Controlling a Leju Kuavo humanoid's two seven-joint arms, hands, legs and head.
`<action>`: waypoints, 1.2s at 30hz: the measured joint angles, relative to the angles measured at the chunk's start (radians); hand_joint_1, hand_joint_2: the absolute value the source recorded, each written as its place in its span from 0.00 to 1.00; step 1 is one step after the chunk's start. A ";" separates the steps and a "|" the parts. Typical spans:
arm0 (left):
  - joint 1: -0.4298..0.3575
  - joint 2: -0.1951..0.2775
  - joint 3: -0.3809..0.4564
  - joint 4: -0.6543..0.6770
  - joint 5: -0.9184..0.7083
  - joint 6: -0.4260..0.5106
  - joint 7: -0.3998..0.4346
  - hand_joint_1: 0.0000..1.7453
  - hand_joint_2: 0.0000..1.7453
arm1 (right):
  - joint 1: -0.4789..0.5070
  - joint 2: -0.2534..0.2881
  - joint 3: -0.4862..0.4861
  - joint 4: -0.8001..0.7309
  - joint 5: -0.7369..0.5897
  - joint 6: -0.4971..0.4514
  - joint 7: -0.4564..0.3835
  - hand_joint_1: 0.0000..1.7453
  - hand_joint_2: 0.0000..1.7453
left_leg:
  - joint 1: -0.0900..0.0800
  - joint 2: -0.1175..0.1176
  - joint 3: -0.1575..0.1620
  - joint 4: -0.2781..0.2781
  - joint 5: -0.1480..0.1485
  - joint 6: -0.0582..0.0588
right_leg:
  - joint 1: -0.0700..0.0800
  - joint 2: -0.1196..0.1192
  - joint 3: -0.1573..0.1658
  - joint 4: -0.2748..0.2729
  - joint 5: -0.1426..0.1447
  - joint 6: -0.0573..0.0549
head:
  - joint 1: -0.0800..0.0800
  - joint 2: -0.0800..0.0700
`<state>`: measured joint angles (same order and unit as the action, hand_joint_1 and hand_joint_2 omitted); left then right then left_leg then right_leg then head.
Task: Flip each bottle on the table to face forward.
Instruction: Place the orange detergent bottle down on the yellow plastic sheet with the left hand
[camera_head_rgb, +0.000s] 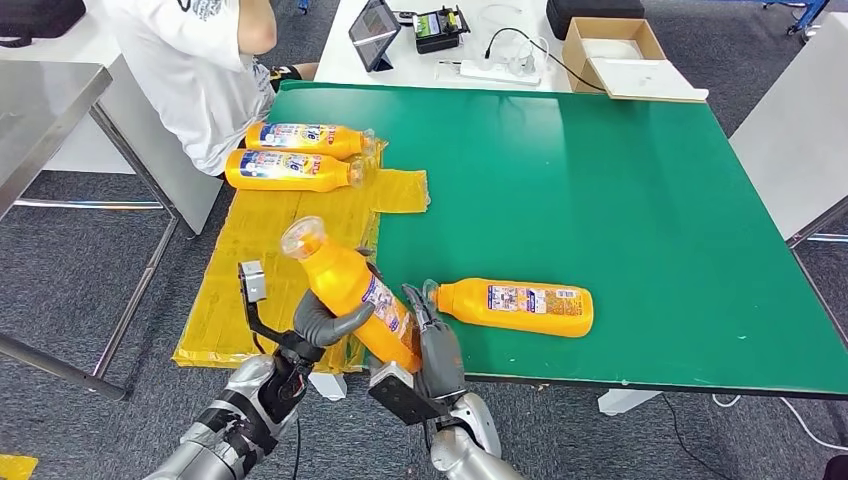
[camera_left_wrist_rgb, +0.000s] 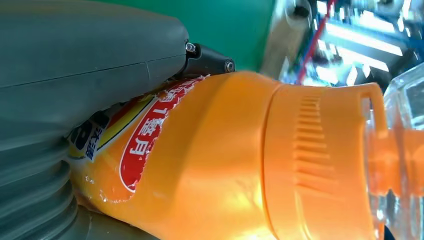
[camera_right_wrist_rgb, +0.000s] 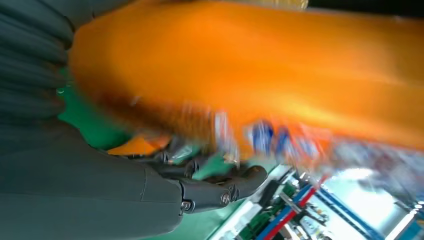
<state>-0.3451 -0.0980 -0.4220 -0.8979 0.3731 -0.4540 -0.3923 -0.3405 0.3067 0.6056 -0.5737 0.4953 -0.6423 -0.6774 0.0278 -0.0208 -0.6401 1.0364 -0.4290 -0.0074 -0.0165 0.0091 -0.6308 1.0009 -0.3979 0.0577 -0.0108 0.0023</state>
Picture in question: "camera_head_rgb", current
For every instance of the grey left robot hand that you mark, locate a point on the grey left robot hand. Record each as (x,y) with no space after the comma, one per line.
(328,331)

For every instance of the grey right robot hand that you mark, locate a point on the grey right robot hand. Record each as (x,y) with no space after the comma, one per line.
(440,364)

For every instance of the orange detergent bottle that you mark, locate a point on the orange detergent bottle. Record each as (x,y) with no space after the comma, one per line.
(285,171)
(344,285)
(298,140)
(477,305)

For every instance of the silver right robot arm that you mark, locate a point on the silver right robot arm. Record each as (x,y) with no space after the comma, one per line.
(464,457)

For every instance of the white table foot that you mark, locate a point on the white table foot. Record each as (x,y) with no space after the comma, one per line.
(626,401)
(330,387)

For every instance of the yellow plastic sheet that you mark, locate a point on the yellow plastic sheet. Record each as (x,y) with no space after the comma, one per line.
(265,265)

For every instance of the person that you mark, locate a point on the person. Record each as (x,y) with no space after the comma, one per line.
(185,73)

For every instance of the white power strip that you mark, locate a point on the white power strip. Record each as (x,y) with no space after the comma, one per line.
(490,71)

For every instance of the black tablet on stand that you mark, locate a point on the black tablet on stand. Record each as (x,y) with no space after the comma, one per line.
(373,33)

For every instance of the black label printer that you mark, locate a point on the black label printer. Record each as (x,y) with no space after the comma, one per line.
(437,30)

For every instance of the yellow plastic scrap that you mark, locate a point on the yellow plastic scrap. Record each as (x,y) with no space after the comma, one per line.
(14,467)

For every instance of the open cardboard box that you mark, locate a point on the open cardboard box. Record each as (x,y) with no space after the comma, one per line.
(628,73)

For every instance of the stainless steel table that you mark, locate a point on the stainless steel table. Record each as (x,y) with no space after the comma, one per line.
(46,106)

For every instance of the black hard case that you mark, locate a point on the black hard case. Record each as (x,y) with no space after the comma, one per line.
(591,13)

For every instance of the black bag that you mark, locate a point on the black bag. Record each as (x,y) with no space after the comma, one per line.
(40,16)

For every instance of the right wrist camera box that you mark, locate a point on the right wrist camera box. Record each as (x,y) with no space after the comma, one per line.
(407,397)

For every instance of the blue cart frame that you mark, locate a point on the blue cart frame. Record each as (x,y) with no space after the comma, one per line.
(808,16)

